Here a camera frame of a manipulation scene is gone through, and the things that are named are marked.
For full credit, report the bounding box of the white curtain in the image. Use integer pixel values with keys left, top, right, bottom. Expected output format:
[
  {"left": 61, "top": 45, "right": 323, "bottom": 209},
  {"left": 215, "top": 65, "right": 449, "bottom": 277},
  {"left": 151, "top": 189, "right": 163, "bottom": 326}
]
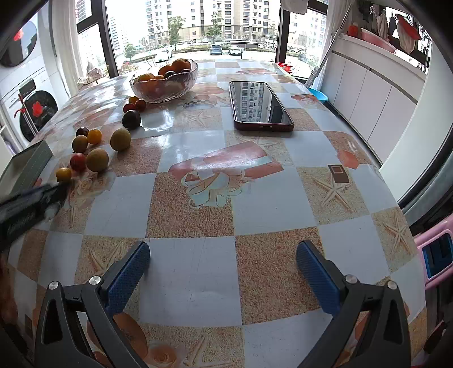
[{"left": 50, "top": 0, "right": 80, "bottom": 96}]

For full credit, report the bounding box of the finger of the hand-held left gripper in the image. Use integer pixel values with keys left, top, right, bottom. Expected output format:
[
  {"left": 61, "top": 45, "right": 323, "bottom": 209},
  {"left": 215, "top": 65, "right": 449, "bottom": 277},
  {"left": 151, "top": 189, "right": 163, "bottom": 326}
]
[{"left": 35, "top": 183, "right": 70, "bottom": 221}]

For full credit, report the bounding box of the green plum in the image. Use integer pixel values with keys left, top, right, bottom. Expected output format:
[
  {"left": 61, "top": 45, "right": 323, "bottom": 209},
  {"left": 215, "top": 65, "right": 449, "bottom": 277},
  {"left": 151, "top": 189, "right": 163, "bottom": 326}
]
[{"left": 110, "top": 128, "right": 132, "bottom": 152}]

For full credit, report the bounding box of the pink basin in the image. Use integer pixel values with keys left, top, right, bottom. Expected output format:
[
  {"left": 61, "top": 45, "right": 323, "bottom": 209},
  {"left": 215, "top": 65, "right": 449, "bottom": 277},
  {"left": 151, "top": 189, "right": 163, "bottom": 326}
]
[{"left": 360, "top": 28, "right": 397, "bottom": 54}]

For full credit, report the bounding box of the white washing machine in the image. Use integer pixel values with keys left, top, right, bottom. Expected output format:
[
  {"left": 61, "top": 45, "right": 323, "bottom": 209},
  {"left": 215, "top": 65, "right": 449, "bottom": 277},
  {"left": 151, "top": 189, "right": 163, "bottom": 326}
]
[{"left": 0, "top": 67, "right": 59, "bottom": 153}]

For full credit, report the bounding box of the grey rectangular tray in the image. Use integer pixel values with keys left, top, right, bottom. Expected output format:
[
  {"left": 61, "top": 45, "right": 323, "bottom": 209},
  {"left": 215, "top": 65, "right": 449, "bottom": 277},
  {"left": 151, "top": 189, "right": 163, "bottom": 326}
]
[{"left": 0, "top": 140, "right": 54, "bottom": 199}]

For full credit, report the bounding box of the grey hanging towel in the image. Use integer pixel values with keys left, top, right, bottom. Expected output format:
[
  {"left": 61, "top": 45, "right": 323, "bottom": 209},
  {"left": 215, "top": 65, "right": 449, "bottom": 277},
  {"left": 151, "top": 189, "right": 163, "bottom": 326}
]
[{"left": 279, "top": 0, "right": 308, "bottom": 14}]

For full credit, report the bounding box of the yellow-green plum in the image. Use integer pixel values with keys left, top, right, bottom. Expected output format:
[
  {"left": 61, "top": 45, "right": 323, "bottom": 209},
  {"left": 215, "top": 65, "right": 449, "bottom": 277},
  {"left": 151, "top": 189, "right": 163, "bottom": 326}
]
[{"left": 86, "top": 148, "right": 109, "bottom": 173}]

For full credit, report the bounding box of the red hanging cloth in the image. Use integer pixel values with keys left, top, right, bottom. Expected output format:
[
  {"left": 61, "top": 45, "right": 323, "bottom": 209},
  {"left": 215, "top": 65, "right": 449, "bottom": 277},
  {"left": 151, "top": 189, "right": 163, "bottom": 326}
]
[{"left": 396, "top": 14, "right": 422, "bottom": 54}]

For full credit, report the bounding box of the paper-wrapped bouquet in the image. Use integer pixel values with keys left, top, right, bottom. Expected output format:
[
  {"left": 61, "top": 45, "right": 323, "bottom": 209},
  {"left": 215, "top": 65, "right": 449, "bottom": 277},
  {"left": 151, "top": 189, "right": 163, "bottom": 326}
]
[{"left": 78, "top": 62, "right": 107, "bottom": 85}]

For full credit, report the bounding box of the pink chair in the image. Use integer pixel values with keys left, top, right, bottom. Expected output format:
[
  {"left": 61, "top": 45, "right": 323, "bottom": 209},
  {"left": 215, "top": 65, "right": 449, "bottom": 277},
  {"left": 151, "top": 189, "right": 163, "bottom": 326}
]
[{"left": 414, "top": 226, "right": 453, "bottom": 294}]

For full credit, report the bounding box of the blue basin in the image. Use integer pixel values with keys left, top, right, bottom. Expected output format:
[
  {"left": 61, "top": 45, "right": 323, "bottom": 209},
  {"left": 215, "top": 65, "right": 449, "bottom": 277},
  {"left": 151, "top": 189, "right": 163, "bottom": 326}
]
[{"left": 301, "top": 88, "right": 328, "bottom": 103}]

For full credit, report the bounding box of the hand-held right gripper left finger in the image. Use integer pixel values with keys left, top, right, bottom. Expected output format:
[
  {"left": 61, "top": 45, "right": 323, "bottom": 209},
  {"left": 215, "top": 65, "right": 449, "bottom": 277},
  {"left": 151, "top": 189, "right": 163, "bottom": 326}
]
[{"left": 34, "top": 241, "right": 151, "bottom": 368}]

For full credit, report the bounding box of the white dryer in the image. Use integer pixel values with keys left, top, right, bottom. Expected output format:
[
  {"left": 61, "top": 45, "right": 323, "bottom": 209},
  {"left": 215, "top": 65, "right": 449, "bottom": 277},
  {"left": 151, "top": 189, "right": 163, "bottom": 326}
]
[{"left": 0, "top": 10, "right": 46, "bottom": 71}]

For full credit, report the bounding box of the clear glass fruit bowl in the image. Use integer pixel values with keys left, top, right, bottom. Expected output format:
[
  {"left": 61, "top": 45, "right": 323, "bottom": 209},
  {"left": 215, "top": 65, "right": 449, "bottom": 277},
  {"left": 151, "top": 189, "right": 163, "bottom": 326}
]
[{"left": 129, "top": 59, "right": 198, "bottom": 104}]

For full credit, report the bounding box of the black phone in red case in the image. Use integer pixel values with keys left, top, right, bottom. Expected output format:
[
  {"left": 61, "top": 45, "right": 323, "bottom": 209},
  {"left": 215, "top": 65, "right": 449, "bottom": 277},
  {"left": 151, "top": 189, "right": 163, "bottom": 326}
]
[{"left": 228, "top": 81, "right": 295, "bottom": 132}]

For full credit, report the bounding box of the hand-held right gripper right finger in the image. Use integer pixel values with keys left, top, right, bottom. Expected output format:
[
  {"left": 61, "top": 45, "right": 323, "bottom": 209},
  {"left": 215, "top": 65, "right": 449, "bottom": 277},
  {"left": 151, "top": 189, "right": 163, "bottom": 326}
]
[{"left": 296, "top": 240, "right": 413, "bottom": 368}]

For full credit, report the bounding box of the large dark plum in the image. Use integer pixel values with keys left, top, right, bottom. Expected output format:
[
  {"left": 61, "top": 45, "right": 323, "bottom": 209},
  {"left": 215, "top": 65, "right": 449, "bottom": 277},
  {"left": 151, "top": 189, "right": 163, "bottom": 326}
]
[{"left": 122, "top": 110, "right": 142, "bottom": 129}]

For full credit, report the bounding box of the white cabinet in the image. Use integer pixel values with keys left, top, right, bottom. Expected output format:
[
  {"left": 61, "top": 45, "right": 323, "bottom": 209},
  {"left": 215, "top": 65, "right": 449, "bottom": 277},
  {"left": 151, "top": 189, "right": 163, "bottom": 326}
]
[{"left": 320, "top": 35, "right": 425, "bottom": 163}]

